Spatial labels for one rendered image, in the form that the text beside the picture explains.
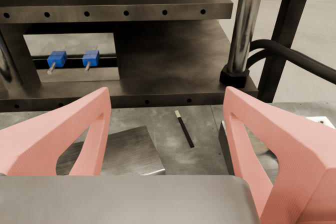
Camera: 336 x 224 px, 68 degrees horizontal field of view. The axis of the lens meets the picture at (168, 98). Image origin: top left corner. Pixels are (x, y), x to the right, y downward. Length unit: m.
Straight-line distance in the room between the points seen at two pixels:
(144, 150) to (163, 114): 0.25
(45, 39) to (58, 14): 0.09
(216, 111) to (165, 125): 0.16
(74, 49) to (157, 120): 0.36
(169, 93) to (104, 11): 0.32
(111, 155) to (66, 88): 0.47
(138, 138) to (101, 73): 0.43
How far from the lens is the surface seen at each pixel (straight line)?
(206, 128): 0.67
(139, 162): 0.46
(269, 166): 0.45
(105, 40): 0.82
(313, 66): 0.80
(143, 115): 0.71
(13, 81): 0.95
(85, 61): 0.83
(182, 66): 0.95
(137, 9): 0.78
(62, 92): 0.88
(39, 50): 0.89
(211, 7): 0.80
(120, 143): 0.49
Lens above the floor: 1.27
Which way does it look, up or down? 38 degrees down
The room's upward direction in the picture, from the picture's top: straight up
